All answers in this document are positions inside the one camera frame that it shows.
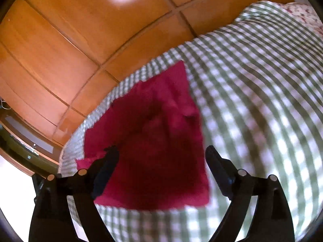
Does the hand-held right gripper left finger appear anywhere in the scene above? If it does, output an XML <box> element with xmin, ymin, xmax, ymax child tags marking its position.
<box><xmin>28</xmin><ymin>146</ymin><xmax>121</xmax><ymax>242</ymax></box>

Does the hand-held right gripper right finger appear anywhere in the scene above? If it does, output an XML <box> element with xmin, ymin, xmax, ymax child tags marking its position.
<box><xmin>205</xmin><ymin>145</ymin><xmax>296</xmax><ymax>242</ymax></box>

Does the dark red garment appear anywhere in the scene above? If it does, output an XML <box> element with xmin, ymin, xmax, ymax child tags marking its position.
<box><xmin>76</xmin><ymin>60</ymin><xmax>211</xmax><ymax>211</ymax></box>

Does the green white checked bedsheet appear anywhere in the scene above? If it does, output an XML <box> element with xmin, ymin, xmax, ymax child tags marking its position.
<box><xmin>59</xmin><ymin>0</ymin><xmax>323</xmax><ymax>242</ymax></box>

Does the door with glass pane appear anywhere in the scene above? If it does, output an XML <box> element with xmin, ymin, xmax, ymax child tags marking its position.
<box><xmin>0</xmin><ymin>111</ymin><xmax>61</xmax><ymax>177</ymax></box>

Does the wooden wardrobe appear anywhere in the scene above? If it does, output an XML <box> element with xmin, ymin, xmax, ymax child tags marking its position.
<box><xmin>0</xmin><ymin>0</ymin><xmax>296</xmax><ymax>147</ymax></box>

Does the floral bedcover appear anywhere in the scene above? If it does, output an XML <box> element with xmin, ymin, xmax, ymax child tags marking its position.
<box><xmin>281</xmin><ymin>2</ymin><xmax>323</xmax><ymax>34</ymax></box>

